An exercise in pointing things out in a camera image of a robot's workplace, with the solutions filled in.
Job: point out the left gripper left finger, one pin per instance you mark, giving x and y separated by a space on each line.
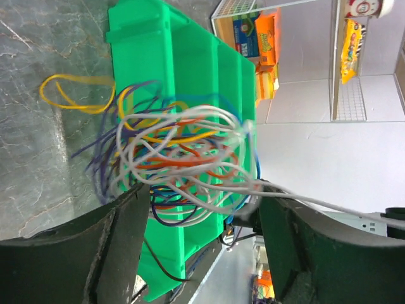
91 259

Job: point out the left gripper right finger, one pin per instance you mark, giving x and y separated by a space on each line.
316 259

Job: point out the orange yellow sponge pack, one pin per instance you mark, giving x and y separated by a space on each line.
267 83

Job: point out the green six-compartment bin tray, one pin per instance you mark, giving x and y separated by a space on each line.
182 97

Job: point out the yellow candy bag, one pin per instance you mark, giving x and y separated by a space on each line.
354 39

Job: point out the blue product box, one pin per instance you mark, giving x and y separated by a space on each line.
245 35

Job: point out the orange snack box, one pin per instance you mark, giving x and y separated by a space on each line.
268 38

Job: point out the white paper cup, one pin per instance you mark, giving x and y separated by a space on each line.
361 8

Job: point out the white wire shelf rack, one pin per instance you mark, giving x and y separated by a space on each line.
312 37

